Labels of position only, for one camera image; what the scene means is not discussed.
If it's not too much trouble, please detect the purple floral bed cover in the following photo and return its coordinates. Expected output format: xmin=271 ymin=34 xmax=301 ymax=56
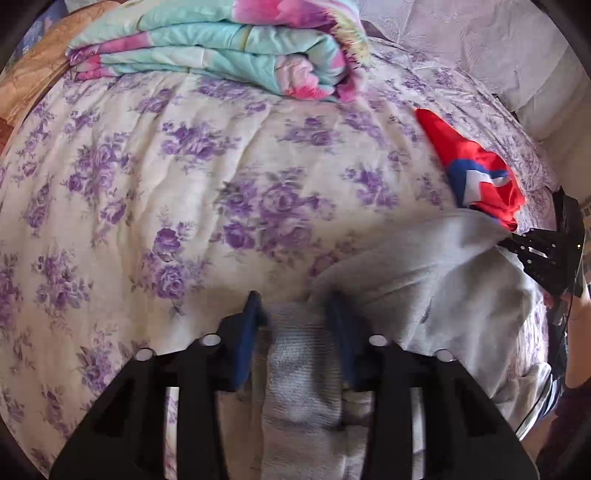
xmin=0 ymin=36 xmax=561 ymax=480

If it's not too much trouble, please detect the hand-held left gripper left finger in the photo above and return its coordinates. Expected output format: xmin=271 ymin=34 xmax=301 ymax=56
xmin=48 ymin=291 xmax=269 ymax=480

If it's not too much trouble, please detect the folded teal pink floral quilt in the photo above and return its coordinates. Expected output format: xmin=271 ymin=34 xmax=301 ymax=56
xmin=66 ymin=0 xmax=371 ymax=103

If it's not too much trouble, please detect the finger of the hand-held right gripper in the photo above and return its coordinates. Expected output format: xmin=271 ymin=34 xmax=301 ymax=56
xmin=499 ymin=228 xmax=578 ymax=297

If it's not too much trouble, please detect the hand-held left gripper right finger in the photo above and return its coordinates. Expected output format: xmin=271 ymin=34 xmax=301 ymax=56
xmin=326 ymin=298 xmax=539 ymax=480

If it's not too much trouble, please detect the red blue white cloth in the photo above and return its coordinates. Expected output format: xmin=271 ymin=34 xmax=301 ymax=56
xmin=414 ymin=108 xmax=527 ymax=232

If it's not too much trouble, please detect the pale lilac embossed pillow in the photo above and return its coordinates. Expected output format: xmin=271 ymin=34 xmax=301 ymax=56
xmin=358 ymin=0 xmax=573 ymax=139

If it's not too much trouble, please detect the person's dark clothing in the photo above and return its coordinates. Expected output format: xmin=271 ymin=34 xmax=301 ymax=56
xmin=531 ymin=382 xmax=591 ymax=467

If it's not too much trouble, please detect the grey sweatshirt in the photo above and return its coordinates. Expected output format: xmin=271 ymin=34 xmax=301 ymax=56
xmin=217 ymin=209 xmax=551 ymax=480

